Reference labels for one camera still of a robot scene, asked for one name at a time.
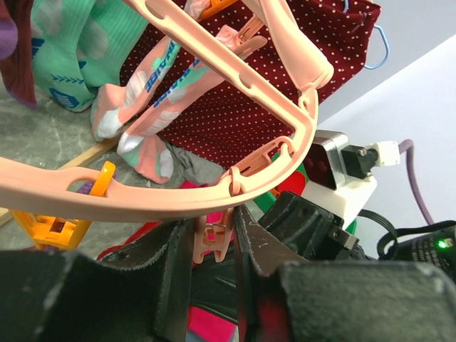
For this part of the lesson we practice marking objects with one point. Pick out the red folded towel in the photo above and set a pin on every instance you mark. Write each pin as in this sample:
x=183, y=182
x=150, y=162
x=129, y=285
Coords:
x=135, y=236

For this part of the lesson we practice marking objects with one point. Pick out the pink round clip hanger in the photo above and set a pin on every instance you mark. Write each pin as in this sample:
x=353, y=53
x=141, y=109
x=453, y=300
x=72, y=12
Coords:
x=262, y=166

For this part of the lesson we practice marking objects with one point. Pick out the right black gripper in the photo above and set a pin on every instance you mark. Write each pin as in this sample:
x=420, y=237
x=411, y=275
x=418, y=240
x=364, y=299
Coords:
x=311, y=231

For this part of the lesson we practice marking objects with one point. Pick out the dark red dotted cloth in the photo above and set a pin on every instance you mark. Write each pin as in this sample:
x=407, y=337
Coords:
x=309, y=39

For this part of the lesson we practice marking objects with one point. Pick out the grey cloth under dress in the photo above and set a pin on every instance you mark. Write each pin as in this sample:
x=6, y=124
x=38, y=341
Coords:
x=189, y=166

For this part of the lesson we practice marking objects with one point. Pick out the purple orange striped sock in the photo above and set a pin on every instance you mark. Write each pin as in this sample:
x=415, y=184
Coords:
x=85, y=188

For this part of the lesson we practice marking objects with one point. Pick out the teal hanging sock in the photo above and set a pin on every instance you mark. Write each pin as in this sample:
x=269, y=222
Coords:
x=79, y=46

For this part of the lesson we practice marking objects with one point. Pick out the red sock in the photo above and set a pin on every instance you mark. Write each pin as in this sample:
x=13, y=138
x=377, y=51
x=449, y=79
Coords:
x=295, y=184

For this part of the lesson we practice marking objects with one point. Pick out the white blue hanging sock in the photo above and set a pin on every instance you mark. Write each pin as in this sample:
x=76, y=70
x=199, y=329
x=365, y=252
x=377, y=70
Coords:
x=131, y=113

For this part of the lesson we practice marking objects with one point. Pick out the maroon purple hanging sock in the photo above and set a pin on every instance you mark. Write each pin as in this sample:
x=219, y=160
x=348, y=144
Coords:
x=16, y=51

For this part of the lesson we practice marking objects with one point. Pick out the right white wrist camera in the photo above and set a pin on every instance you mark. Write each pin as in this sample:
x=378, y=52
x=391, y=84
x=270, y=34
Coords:
x=340, y=174

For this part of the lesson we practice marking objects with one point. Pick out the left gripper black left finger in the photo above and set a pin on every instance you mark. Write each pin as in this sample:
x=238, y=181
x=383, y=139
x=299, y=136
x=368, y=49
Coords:
x=138, y=293

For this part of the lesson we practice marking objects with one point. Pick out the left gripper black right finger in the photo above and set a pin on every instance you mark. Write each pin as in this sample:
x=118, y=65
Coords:
x=283, y=297

